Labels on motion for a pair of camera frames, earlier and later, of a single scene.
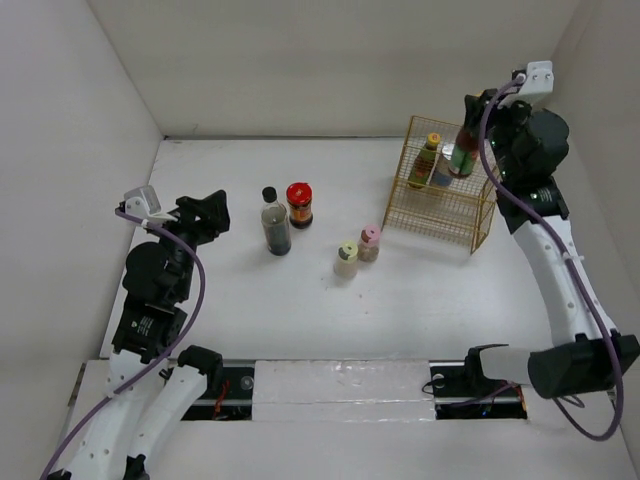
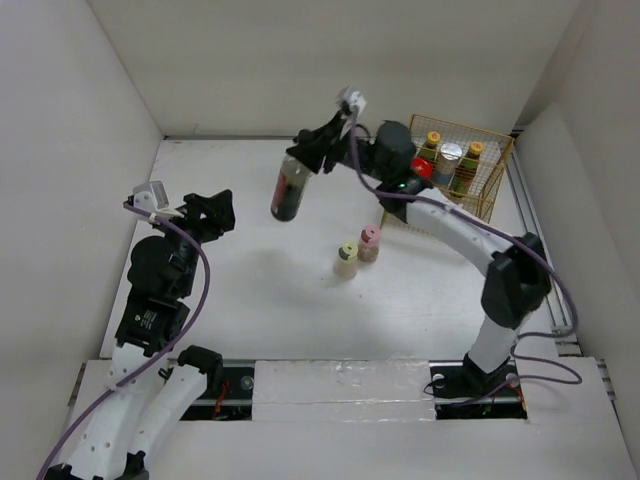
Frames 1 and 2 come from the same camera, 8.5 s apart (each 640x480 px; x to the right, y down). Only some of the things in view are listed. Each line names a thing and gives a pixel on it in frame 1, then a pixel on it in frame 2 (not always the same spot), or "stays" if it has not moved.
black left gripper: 211,209 stays
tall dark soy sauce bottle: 276,223 -> 291,185
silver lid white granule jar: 443,175 stays
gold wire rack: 427,198 stays
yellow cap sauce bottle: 465,152 -> 467,170
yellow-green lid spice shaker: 346,263 stays
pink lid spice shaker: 368,249 stays
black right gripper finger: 475,106 -> 311,152
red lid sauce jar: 299,200 -> 422,167
